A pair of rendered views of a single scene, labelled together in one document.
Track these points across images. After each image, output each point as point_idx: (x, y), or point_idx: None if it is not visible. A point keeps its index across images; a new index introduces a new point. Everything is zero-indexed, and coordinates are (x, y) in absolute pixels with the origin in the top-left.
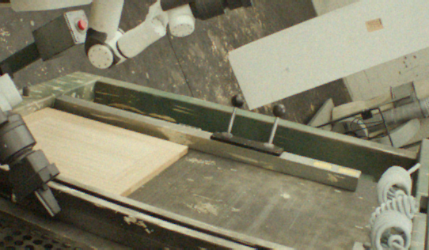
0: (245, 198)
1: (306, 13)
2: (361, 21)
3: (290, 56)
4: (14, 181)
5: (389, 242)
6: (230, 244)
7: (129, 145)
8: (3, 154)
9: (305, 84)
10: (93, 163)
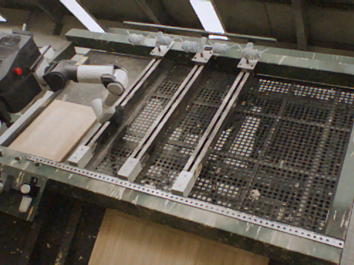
0: (96, 85)
1: None
2: None
3: None
4: (118, 120)
5: (170, 40)
6: (145, 77)
7: (55, 115)
8: (118, 114)
9: None
10: (75, 120)
